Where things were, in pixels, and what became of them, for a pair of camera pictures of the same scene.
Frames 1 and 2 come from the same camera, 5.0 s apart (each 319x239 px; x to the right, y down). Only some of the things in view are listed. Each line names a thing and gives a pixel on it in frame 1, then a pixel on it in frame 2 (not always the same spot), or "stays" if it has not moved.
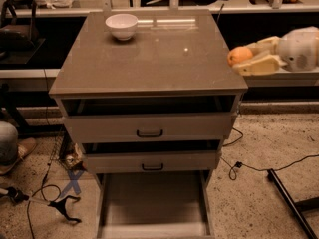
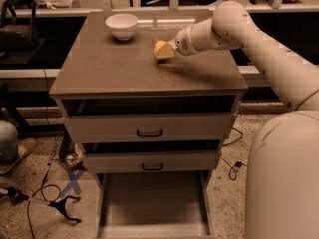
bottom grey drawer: (155, 205) stays
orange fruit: (239, 54) to (159, 45)
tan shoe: (24, 147) stays
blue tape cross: (73, 183) stays
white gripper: (296, 50) to (182, 44)
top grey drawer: (148, 119) stays
